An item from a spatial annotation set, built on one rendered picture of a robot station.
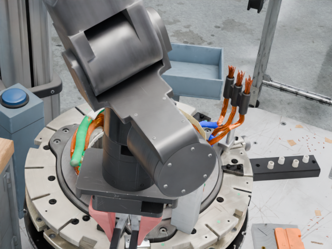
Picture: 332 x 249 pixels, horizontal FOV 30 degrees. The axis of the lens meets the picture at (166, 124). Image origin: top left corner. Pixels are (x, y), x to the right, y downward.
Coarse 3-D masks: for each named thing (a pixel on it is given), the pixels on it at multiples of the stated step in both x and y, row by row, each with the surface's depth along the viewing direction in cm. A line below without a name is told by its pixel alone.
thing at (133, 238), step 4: (132, 232) 68; (136, 232) 68; (132, 236) 67; (136, 236) 67; (132, 240) 67; (136, 240) 67; (132, 244) 66; (136, 244) 66; (128, 248) 66; (132, 248) 66; (136, 248) 67
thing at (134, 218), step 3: (132, 216) 70; (135, 216) 70; (132, 219) 70; (135, 219) 70; (132, 222) 69; (135, 222) 69; (132, 225) 69; (135, 225) 69; (138, 225) 69; (132, 228) 69; (135, 228) 69; (138, 228) 69
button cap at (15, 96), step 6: (6, 90) 106; (12, 90) 106; (18, 90) 106; (6, 96) 105; (12, 96) 105; (18, 96) 105; (24, 96) 105; (6, 102) 104; (12, 102) 104; (18, 102) 104
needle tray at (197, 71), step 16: (176, 48) 118; (192, 48) 118; (208, 48) 118; (176, 64) 119; (192, 64) 120; (208, 64) 120; (176, 80) 110; (192, 80) 110; (208, 80) 110; (176, 96) 114; (192, 96) 112; (208, 96) 112
